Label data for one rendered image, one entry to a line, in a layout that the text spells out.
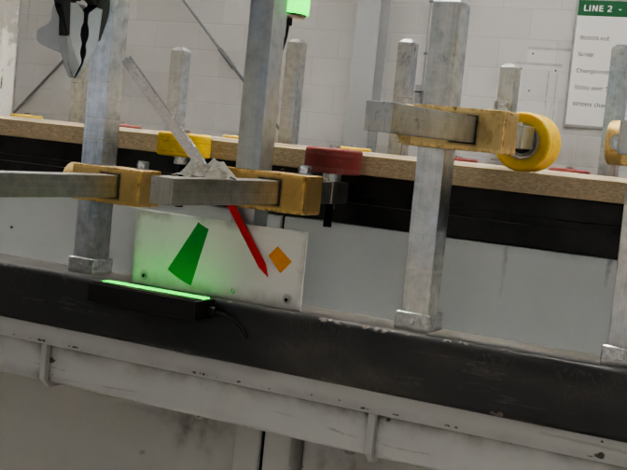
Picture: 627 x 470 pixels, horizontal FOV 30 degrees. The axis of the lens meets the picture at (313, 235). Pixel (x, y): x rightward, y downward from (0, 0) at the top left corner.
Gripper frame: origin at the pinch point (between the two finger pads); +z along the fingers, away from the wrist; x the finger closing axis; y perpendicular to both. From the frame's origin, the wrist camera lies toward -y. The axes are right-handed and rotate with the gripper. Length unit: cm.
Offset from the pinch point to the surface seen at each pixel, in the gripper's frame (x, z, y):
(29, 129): -36, 9, 38
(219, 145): -35.6, 8.2, 0.8
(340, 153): -28.3, 7.5, -23.0
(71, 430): -40, 58, 28
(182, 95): -126, -2, 68
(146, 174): -15.5, 12.9, -0.4
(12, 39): -115, -12, 114
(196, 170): 2.4, 10.7, -19.9
